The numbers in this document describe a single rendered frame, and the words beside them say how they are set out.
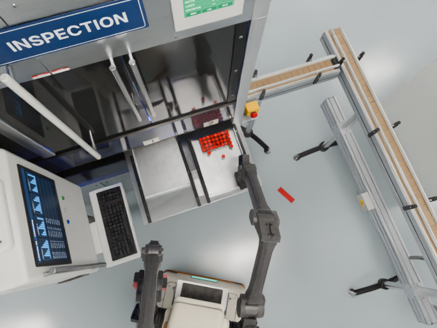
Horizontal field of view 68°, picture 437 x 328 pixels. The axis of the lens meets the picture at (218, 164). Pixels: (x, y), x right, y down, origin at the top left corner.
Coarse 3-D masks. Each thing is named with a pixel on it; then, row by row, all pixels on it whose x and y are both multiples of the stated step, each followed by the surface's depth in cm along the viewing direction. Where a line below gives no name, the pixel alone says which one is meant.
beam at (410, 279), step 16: (336, 112) 235; (336, 128) 236; (352, 144) 229; (352, 160) 228; (352, 176) 235; (368, 176) 223; (368, 192) 221; (384, 208) 219; (384, 224) 215; (384, 240) 220; (400, 240) 214; (400, 256) 210; (400, 272) 214; (416, 272) 208; (416, 304) 207; (432, 304) 203; (432, 320) 201
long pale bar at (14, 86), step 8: (8, 64) 89; (8, 72) 88; (0, 80) 85; (8, 80) 85; (16, 88) 89; (24, 96) 93; (32, 96) 96; (32, 104) 98; (40, 104) 101; (40, 112) 103; (48, 112) 106; (56, 120) 111; (64, 128) 118; (72, 136) 125; (80, 144) 135; (96, 152) 150
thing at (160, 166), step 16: (160, 144) 191; (176, 144) 191; (144, 160) 188; (160, 160) 188; (176, 160) 188; (144, 176) 185; (160, 176) 186; (176, 176) 186; (144, 192) 182; (160, 192) 180
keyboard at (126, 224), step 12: (108, 192) 188; (120, 192) 189; (108, 204) 187; (120, 204) 186; (108, 216) 184; (120, 216) 185; (108, 228) 183; (120, 228) 183; (108, 240) 182; (120, 240) 181; (132, 240) 182; (120, 252) 180; (132, 252) 180
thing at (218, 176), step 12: (228, 132) 194; (192, 144) 188; (204, 156) 189; (216, 156) 190; (228, 156) 190; (204, 168) 188; (216, 168) 188; (228, 168) 188; (204, 180) 182; (216, 180) 186; (228, 180) 186; (216, 192) 184
